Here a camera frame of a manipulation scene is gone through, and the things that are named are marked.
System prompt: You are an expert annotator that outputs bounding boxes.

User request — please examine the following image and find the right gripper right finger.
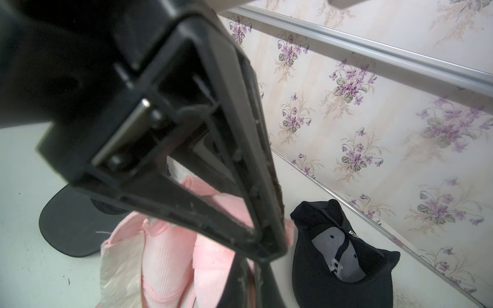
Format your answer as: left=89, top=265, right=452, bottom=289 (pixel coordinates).
left=254, top=263, right=286, bottom=308

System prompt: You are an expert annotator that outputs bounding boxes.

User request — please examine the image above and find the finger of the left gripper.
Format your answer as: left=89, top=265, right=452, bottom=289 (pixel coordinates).
left=39, top=16, right=287, bottom=263

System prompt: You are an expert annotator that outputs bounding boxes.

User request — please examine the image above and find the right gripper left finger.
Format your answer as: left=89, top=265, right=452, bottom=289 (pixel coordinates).
left=217, top=255, right=250, bottom=308

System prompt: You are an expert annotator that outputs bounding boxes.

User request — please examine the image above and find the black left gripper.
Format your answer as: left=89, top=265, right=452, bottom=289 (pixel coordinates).
left=1, top=1, right=216, bottom=128

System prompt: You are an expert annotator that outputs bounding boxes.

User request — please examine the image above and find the pink cap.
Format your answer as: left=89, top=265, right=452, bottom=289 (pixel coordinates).
left=96, top=175, right=295, bottom=308

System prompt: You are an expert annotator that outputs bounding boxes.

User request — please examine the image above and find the black cap back right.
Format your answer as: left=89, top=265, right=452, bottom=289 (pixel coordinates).
left=291, top=199, right=401, bottom=308

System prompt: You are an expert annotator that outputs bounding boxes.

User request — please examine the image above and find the dark grey baseball cap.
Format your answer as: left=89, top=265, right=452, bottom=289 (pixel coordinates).
left=39, top=185, right=129, bottom=258

